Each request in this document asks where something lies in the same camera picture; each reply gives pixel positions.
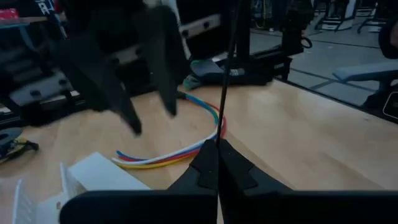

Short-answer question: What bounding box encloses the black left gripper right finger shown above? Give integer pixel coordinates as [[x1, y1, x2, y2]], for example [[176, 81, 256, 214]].
[[218, 139, 398, 224]]

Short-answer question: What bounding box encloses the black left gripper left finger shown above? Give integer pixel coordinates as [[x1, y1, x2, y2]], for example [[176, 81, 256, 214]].
[[58, 139, 219, 224]]

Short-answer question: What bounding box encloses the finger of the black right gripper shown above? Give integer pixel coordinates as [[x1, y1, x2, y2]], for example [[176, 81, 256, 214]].
[[136, 6, 191, 118], [52, 34, 142, 136]]

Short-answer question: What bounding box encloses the blue cable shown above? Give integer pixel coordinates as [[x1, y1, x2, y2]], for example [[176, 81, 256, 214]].
[[116, 93, 220, 159]]

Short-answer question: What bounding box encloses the white cable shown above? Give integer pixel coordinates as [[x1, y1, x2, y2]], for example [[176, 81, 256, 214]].
[[111, 124, 223, 166]]

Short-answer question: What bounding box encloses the white duct cover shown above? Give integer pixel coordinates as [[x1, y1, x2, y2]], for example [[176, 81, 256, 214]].
[[68, 151, 152, 191]]

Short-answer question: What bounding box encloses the thin black cable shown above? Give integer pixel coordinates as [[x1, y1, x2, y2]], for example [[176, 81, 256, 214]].
[[215, 0, 242, 147]]

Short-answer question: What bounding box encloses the white slotted cable duct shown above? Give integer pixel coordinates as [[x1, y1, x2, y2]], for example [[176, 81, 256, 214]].
[[12, 161, 88, 224]]

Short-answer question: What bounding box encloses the red cable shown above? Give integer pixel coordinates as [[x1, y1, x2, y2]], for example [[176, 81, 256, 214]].
[[118, 102, 228, 162]]

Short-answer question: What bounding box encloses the grey work glove green cuff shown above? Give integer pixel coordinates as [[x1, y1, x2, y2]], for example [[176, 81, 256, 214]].
[[182, 58, 224, 91]]

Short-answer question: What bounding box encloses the dark office chair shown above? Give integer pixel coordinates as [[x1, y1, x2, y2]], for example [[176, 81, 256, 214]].
[[332, 17, 398, 121]]

